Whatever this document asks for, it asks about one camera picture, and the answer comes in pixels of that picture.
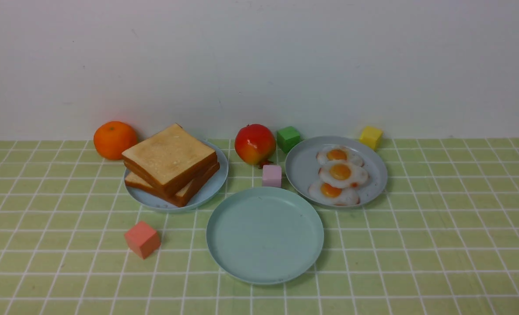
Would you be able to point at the fried egg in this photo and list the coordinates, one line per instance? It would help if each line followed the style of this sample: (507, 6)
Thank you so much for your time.
(329, 195)
(342, 174)
(337, 152)

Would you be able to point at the red yellow apple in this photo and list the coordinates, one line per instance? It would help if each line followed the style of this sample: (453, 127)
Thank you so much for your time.
(255, 144)

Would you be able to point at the pink cube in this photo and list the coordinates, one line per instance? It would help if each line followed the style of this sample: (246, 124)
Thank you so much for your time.
(272, 176)

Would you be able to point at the green cube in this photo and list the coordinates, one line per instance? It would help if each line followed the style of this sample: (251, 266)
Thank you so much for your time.
(287, 138)

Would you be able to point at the grey egg plate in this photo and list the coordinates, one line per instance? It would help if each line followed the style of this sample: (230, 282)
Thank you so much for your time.
(302, 168)

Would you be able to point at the teal empty plate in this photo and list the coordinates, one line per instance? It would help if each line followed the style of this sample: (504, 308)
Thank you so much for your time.
(265, 235)

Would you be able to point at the yellow cube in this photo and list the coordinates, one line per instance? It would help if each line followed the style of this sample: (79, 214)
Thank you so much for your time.
(371, 137)

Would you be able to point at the light blue bread plate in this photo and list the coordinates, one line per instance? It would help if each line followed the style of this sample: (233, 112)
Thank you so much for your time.
(195, 194)

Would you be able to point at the red cube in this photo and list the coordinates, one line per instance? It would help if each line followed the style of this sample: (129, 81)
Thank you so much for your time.
(143, 239)

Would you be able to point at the orange fruit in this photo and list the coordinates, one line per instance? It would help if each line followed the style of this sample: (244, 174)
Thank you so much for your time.
(113, 138)

